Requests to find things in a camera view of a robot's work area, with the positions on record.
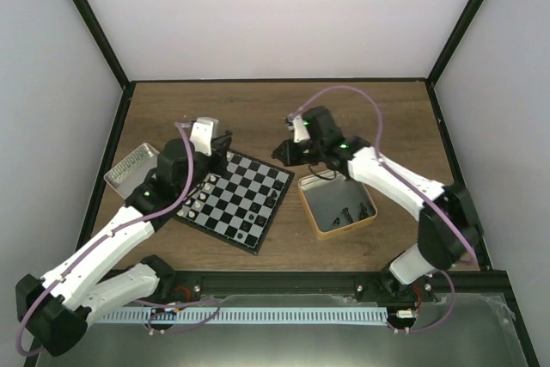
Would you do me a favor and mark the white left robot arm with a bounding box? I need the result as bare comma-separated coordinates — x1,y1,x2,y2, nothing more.
15,123,232,357

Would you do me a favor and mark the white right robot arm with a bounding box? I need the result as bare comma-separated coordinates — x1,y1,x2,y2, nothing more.
272,106,480,301

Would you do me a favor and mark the black white chessboard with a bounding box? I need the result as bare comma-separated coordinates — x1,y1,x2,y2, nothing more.
175,151,295,255

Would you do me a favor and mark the tan metal tray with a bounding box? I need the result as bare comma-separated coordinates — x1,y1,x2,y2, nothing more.
297,170,378,241

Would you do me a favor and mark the silver metal tray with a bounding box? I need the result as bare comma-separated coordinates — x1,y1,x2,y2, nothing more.
104,143,159,199

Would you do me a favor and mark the light blue slotted strip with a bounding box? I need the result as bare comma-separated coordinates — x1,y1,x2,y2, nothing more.
99,307,388,326

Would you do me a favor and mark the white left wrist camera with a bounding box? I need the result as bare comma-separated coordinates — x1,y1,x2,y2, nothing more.
190,117,219,156

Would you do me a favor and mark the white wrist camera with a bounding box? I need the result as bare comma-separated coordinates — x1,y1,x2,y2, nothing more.
190,117,219,156
285,113,310,144

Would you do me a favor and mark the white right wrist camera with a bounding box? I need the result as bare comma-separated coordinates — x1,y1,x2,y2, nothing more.
285,113,310,144

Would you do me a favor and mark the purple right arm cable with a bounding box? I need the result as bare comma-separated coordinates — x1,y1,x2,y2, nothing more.
296,85,479,333

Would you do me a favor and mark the black enclosure frame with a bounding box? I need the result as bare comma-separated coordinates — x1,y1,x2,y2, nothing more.
71,0,540,366

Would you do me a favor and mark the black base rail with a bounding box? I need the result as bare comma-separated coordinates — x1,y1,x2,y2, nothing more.
107,270,508,304

